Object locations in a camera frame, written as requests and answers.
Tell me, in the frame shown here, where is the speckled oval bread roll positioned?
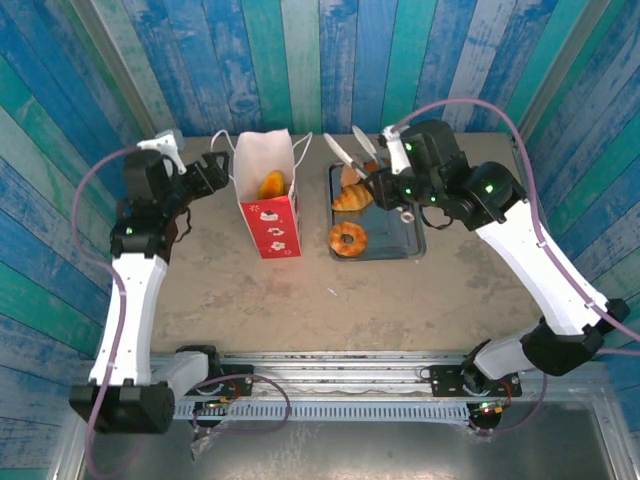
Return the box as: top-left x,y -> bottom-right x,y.
339,163 -> 369,189

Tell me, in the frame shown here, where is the yellow orange bread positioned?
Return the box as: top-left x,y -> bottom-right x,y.
257,169 -> 287,200

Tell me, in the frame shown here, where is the red white paper bag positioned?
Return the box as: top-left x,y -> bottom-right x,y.
210,127 -> 314,261

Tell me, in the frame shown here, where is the metal baking tray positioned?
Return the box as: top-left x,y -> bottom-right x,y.
327,159 -> 427,263

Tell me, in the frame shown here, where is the golden croissant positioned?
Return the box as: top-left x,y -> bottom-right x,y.
331,183 -> 375,212

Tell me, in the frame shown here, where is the small controller board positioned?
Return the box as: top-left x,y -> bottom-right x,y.
469,398 -> 507,434
192,397 -> 237,412

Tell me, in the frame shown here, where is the crumpled clear plastic piece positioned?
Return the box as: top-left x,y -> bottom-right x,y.
188,428 -> 222,462

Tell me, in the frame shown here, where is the thin black cable loop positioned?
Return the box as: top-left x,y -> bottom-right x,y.
417,204 -> 454,231
172,207 -> 194,246

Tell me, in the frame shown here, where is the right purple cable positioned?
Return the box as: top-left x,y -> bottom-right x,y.
394,97 -> 640,437

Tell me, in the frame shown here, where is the purple cable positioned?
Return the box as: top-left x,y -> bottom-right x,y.
394,97 -> 640,437
71,145 -> 292,480

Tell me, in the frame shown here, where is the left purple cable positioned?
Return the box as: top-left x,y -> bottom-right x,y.
71,145 -> 292,480

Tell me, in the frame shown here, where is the glazed ring donut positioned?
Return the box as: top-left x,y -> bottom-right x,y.
327,221 -> 369,258

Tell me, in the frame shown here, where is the aluminium frame post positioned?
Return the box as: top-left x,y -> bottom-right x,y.
68,0 -> 166,146
512,0 -> 616,146

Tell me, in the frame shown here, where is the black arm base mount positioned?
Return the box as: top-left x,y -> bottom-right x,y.
192,369 -> 254,397
429,364 -> 522,399

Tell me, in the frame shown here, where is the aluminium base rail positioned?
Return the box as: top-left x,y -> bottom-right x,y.
149,349 -> 526,399

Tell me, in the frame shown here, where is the white slotted cable duct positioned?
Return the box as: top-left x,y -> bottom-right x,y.
172,399 -> 474,424

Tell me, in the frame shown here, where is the steel base plate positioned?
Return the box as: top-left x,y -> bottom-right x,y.
49,399 -> 631,480

